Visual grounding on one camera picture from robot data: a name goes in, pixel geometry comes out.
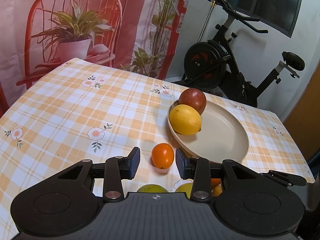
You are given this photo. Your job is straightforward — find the green jujube with brown blotch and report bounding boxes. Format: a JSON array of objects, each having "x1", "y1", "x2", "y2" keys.
[{"x1": 137, "y1": 184, "x2": 169, "y2": 193}]

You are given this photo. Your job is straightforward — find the black exercise bike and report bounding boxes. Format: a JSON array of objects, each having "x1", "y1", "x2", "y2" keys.
[{"x1": 172, "y1": 0, "x2": 306, "y2": 108}]

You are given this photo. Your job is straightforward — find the dark window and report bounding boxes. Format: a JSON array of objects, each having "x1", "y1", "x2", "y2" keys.
[{"x1": 191, "y1": 0, "x2": 304, "y2": 38}]

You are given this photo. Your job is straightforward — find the yellow checked floral tablecloth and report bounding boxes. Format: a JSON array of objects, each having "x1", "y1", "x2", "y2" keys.
[{"x1": 0, "y1": 58, "x2": 316, "y2": 235}]

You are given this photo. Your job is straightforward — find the yellow lemon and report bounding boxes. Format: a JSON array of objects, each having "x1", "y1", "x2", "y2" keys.
[
  {"x1": 174, "y1": 182, "x2": 194, "y2": 193},
  {"x1": 169, "y1": 104, "x2": 202, "y2": 135}
]

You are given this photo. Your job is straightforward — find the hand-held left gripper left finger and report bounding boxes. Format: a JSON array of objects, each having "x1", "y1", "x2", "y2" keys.
[{"x1": 56, "y1": 147, "x2": 140, "y2": 202}]

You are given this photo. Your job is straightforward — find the printed wall backdrop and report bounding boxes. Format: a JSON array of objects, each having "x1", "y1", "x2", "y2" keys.
[{"x1": 0, "y1": 0, "x2": 195, "y2": 115}]

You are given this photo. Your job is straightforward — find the dull red apple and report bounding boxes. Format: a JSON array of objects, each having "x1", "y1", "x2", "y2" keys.
[{"x1": 178, "y1": 88, "x2": 207, "y2": 115}]

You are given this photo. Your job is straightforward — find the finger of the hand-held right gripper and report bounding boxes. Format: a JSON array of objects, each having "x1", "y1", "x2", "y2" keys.
[{"x1": 260, "y1": 170, "x2": 307, "y2": 187}]

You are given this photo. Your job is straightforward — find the wooden door panel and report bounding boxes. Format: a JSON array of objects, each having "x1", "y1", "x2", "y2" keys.
[{"x1": 282, "y1": 62, "x2": 320, "y2": 160}]

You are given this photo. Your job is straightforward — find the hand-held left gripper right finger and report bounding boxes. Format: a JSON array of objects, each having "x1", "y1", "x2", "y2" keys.
[{"x1": 175, "y1": 149, "x2": 265, "y2": 202}]

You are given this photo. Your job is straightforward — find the beige round plate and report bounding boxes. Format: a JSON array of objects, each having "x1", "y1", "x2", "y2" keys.
[{"x1": 167, "y1": 99, "x2": 250, "y2": 164}]

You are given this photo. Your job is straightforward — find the thin metal pole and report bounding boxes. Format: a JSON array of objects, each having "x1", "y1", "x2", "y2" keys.
[{"x1": 199, "y1": 0, "x2": 220, "y2": 43}]

